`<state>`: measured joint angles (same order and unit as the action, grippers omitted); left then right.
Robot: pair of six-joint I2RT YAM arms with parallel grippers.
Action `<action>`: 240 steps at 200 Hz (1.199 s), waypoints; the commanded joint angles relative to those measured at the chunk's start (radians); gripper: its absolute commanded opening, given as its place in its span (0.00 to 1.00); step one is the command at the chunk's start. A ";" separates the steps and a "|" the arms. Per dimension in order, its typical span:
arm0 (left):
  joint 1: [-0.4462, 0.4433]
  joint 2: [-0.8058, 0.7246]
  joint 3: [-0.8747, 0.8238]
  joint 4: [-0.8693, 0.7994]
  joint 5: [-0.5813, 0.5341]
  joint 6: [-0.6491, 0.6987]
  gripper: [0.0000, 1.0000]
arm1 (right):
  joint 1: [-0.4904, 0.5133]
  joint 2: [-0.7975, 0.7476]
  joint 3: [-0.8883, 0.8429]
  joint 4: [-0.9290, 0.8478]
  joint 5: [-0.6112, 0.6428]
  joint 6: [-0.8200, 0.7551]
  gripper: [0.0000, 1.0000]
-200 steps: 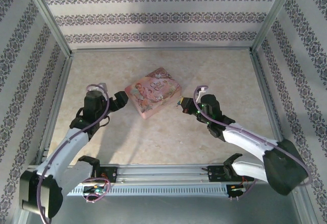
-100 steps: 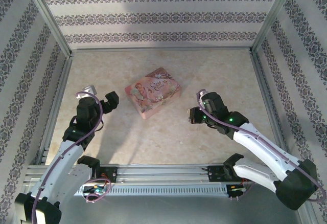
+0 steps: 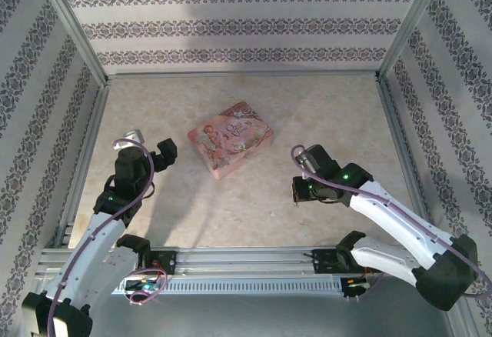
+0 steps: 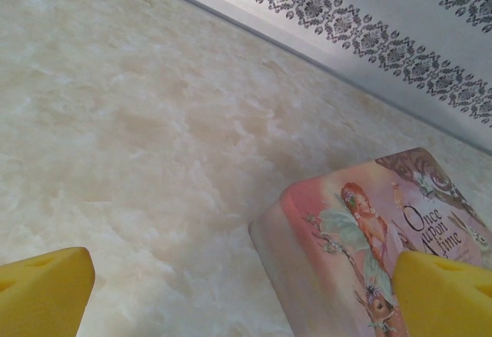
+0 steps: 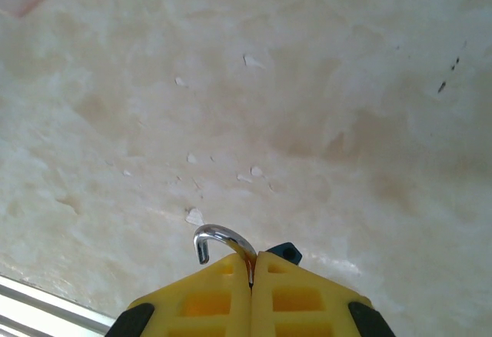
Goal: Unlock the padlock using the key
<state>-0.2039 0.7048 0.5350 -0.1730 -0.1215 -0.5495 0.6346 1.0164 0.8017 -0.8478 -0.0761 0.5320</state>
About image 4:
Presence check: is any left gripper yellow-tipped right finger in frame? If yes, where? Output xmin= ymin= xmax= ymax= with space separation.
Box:
xmin=391 ymin=251 xmax=492 ymax=337

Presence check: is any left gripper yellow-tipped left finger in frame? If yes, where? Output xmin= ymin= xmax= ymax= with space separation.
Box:
xmin=0 ymin=247 xmax=96 ymax=337

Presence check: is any pink fairy tin box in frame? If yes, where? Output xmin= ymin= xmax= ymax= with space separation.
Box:
xmin=248 ymin=146 xmax=492 ymax=337

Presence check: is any aluminium table edge rail long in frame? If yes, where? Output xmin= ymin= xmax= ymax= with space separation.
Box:
xmin=122 ymin=0 xmax=492 ymax=153

